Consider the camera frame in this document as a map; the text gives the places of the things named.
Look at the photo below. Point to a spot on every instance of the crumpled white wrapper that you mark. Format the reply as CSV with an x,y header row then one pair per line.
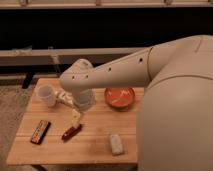
x,y
64,98

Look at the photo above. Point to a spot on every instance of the orange bowl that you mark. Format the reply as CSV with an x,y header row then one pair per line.
x,y
119,97

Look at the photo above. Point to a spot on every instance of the black candy bar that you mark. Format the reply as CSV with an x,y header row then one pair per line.
x,y
40,132

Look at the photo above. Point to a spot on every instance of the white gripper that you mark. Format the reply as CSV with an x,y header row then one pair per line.
x,y
83,100

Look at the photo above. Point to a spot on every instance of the white plastic cup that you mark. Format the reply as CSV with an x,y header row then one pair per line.
x,y
47,94

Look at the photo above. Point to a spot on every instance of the white sponge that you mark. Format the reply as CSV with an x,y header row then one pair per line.
x,y
116,144

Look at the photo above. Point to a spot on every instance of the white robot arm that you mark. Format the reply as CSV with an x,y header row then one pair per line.
x,y
175,122

